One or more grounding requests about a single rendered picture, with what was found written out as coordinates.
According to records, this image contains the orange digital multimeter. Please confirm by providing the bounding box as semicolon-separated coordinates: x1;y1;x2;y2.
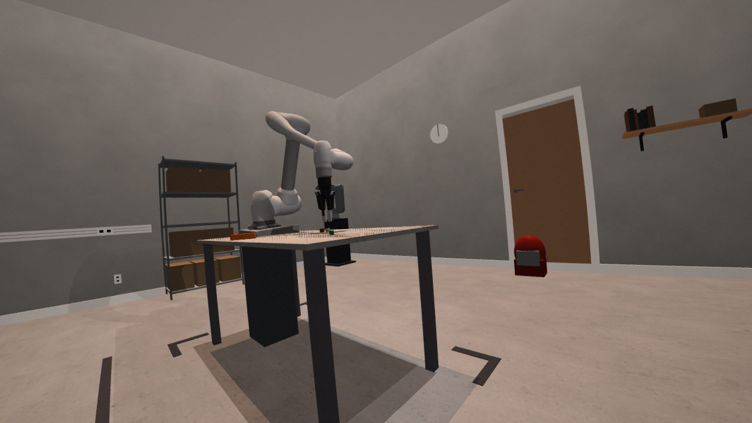
230;233;256;240

